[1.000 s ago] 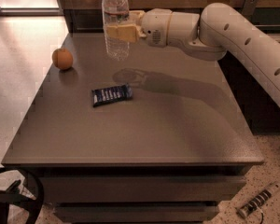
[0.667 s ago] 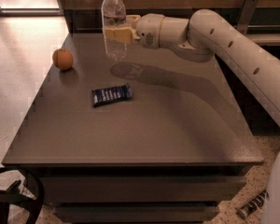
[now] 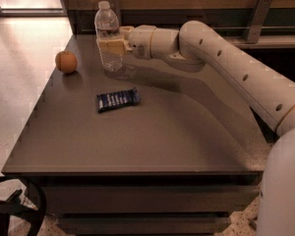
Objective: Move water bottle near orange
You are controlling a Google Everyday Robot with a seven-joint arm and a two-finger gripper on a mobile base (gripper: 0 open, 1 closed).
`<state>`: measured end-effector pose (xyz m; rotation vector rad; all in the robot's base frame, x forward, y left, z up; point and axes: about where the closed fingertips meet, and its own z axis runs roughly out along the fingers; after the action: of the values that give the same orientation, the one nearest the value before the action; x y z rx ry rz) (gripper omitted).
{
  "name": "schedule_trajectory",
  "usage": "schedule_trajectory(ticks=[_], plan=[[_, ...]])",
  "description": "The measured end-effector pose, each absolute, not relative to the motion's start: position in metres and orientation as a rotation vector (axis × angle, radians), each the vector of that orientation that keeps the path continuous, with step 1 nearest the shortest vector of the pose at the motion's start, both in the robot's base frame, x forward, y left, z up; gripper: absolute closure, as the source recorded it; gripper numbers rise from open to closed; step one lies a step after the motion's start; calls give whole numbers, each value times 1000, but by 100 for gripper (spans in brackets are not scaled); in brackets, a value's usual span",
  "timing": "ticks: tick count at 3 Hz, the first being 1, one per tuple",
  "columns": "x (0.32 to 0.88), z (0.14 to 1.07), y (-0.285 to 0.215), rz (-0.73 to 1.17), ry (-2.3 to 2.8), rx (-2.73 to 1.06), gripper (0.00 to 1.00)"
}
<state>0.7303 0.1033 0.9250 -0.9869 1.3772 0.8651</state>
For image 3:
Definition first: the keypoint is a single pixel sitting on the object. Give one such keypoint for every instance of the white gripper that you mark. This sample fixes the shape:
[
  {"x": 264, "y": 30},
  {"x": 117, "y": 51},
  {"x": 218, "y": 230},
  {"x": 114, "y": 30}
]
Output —
[{"x": 139, "y": 41}]

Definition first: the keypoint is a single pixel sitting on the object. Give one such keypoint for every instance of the clear plastic water bottle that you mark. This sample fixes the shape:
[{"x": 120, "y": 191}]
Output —
[{"x": 107, "y": 28}]

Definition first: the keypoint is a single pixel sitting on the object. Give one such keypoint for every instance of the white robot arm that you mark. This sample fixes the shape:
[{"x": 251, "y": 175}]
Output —
[{"x": 271, "y": 95}]

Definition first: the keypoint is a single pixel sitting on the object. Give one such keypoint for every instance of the orange fruit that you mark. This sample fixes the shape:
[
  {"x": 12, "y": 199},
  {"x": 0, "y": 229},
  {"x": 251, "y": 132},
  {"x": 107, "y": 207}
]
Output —
[{"x": 66, "y": 62}]

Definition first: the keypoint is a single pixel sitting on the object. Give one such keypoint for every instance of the blue snack bar wrapper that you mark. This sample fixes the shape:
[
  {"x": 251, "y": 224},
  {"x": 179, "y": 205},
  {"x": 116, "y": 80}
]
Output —
[{"x": 117, "y": 99}]

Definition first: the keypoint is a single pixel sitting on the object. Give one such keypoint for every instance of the black round chair base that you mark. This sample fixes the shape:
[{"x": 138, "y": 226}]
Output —
[{"x": 11, "y": 207}]

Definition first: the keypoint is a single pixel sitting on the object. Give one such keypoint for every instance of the white power strip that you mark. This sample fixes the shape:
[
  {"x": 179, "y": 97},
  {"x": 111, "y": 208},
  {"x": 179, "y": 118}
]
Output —
[{"x": 253, "y": 223}]

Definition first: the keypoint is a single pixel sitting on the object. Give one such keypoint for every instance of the right metal wall bracket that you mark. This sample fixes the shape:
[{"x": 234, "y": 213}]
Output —
[{"x": 253, "y": 31}]

